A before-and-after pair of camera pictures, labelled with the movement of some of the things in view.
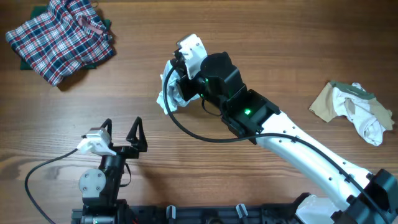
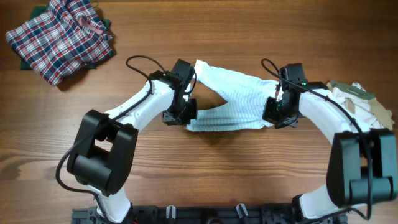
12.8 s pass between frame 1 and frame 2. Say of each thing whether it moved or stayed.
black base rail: stayed
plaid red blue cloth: stayed
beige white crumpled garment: stayed
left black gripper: moved
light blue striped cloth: moved
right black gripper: moved
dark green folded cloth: stayed
